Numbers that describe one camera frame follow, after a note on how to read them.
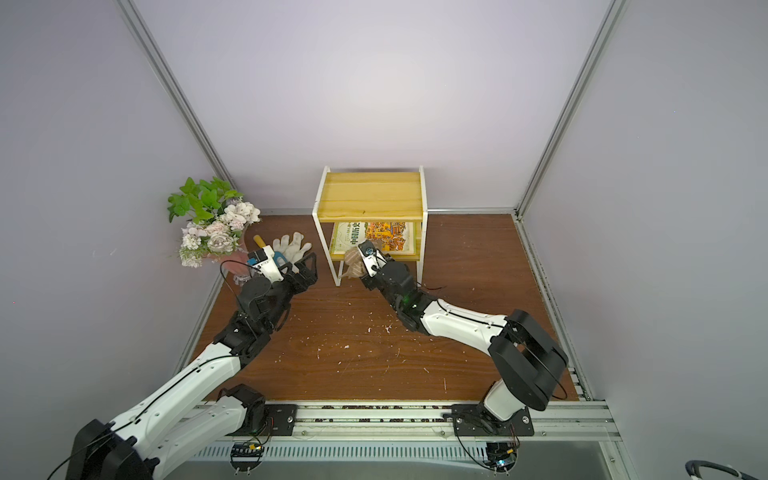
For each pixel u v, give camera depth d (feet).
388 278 1.97
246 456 2.38
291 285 2.24
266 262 2.19
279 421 2.42
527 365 1.41
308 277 2.28
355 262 2.61
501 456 2.32
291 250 3.60
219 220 2.66
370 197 2.56
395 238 2.95
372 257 2.22
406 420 2.44
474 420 2.38
